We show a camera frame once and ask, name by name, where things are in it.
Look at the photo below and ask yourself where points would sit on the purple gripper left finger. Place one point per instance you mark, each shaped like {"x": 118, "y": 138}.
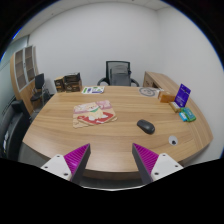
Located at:
{"x": 70, "y": 166}

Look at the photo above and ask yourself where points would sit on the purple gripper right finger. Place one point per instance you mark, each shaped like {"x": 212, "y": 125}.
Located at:
{"x": 153, "y": 166}

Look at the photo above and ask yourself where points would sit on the black computer mouse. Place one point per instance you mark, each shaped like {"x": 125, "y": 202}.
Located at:
{"x": 146, "y": 126}

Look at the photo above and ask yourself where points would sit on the green packet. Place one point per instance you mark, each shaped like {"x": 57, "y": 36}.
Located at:
{"x": 187, "y": 115}

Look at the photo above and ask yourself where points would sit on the small yellow-beige box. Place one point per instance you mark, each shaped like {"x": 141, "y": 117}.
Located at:
{"x": 175, "y": 107}

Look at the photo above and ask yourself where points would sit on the orange box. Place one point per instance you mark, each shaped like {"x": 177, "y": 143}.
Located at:
{"x": 166, "y": 97}

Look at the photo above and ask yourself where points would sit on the black leather armchair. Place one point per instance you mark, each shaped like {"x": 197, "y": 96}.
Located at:
{"x": 15, "y": 124}

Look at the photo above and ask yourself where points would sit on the white green paper sheet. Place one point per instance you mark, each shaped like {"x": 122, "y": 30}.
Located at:
{"x": 93, "y": 90}

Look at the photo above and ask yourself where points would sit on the small black side chair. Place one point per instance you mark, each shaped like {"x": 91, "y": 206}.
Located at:
{"x": 40, "y": 91}

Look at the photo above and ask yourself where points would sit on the purple standing card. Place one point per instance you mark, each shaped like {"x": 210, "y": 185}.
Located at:
{"x": 182, "y": 95}

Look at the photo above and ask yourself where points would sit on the dark cardboard box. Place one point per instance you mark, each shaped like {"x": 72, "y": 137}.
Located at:
{"x": 73, "y": 82}

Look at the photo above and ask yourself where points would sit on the small brown box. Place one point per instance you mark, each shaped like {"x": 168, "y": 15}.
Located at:
{"x": 59, "y": 84}

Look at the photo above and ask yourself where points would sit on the grey mesh office chair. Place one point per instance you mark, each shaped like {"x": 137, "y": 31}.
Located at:
{"x": 118, "y": 73}

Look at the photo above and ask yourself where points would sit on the wooden bookshelf cabinet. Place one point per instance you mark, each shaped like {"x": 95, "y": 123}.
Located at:
{"x": 23, "y": 69}

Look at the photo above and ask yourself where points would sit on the white desk cable grommet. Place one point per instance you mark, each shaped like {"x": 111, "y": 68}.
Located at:
{"x": 173, "y": 140}

